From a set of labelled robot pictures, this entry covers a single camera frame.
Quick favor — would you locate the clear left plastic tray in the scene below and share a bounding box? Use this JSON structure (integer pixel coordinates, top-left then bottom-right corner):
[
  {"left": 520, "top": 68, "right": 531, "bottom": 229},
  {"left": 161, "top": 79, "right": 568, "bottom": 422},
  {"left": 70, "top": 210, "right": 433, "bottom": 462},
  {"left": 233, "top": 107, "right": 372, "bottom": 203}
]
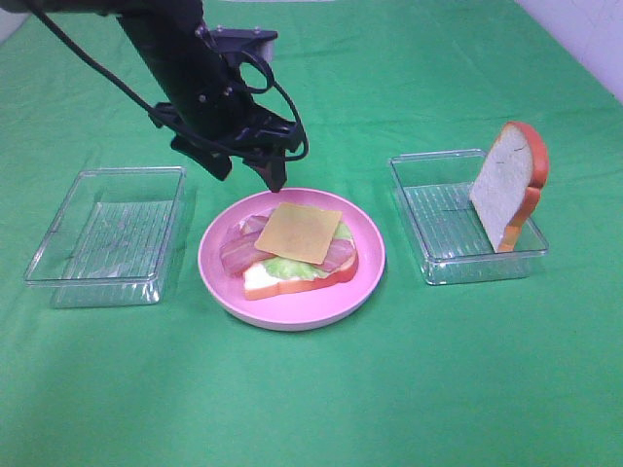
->
[{"left": 24, "top": 166, "right": 186, "bottom": 307}]

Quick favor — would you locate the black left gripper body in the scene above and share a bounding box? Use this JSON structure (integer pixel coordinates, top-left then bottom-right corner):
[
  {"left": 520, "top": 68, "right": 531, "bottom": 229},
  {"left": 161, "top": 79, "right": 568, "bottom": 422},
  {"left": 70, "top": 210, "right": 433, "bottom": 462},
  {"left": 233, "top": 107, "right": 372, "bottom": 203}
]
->
[{"left": 148, "top": 82, "right": 306, "bottom": 162}]

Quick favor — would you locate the pink round plate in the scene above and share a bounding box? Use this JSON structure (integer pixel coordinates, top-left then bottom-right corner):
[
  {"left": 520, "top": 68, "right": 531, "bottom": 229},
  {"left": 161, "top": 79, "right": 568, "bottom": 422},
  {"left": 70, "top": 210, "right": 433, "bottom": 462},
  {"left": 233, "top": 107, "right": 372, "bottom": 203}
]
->
[{"left": 198, "top": 188, "right": 385, "bottom": 332}]

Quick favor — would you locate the green lettuce leaf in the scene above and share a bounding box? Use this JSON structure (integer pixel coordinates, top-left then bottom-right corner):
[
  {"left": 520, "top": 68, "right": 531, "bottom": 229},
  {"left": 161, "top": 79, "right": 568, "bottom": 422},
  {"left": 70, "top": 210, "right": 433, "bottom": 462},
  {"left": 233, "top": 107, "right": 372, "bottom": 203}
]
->
[{"left": 259, "top": 222, "right": 357, "bottom": 281}]

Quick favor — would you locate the clear plastic tray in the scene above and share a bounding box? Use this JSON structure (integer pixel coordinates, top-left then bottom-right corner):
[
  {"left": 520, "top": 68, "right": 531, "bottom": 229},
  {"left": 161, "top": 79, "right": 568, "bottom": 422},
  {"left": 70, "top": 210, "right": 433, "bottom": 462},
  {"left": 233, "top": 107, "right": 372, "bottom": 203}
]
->
[
  {"left": 24, "top": 166, "right": 186, "bottom": 307},
  {"left": 388, "top": 149, "right": 549, "bottom": 285}
]

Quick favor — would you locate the yellow cheese slice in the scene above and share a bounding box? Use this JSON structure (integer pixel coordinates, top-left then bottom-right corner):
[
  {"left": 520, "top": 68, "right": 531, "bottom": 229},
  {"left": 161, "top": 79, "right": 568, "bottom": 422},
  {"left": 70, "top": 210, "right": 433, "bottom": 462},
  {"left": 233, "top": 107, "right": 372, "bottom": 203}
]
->
[{"left": 254, "top": 202, "right": 342, "bottom": 265}]

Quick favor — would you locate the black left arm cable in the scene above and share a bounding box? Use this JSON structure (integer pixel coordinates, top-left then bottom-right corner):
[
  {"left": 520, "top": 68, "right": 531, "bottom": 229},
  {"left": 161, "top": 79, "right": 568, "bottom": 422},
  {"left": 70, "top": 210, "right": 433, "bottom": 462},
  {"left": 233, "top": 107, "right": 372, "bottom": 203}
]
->
[{"left": 28, "top": 0, "right": 311, "bottom": 162}]

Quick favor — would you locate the bread slice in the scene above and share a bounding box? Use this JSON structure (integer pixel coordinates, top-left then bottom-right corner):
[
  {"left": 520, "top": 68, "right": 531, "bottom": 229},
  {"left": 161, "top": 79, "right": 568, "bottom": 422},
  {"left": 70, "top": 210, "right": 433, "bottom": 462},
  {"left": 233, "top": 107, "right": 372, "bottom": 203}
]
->
[
  {"left": 242, "top": 262, "right": 357, "bottom": 300},
  {"left": 469, "top": 122, "right": 550, "bottom": 253}
]

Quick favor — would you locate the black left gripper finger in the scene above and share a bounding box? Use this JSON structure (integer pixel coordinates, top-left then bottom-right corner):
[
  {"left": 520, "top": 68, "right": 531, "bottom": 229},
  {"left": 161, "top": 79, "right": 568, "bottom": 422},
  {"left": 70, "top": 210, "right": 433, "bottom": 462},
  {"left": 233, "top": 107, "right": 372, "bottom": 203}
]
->
[
  {"left": 243, "top": 153, "right": 287, "bottom": 193},
  {"left": 170, "top": 135, "right": 232, "bottom": 181}
]

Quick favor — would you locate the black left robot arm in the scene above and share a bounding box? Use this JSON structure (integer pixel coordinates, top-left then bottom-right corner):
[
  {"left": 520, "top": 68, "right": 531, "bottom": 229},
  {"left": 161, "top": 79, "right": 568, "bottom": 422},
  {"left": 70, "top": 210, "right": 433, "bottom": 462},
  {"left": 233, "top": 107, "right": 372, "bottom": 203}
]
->
[{"left": 1, "top": 1, "right": 309, "bottom": 193}]

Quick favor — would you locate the clear right plastic tray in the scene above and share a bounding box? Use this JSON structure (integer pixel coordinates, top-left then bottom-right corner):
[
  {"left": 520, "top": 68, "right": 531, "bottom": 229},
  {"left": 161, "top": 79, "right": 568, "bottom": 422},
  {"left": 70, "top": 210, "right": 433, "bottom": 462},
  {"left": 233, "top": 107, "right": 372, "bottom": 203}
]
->
[{"left": 388, "top": 149, "right": 549, "bottom": 285}]

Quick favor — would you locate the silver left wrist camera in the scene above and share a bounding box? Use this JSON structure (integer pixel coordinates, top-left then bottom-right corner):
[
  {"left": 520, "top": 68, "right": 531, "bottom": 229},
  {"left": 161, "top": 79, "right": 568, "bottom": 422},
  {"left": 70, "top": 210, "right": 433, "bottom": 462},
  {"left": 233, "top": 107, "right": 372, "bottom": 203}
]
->
[{"left": 209, "top": 27, "right": 278, "bottom": 63}]

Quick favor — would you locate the bacon strip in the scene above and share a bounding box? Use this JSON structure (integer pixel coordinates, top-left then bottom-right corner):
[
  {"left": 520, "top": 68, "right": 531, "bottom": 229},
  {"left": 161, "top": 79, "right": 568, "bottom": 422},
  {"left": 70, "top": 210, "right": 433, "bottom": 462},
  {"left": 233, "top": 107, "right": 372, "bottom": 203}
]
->
[
  {"left": 233, "top": 215, "right": 356, "bottom": 277},
  {"left": 219, "top": 232, "right": 275, "bottom": 275}
]

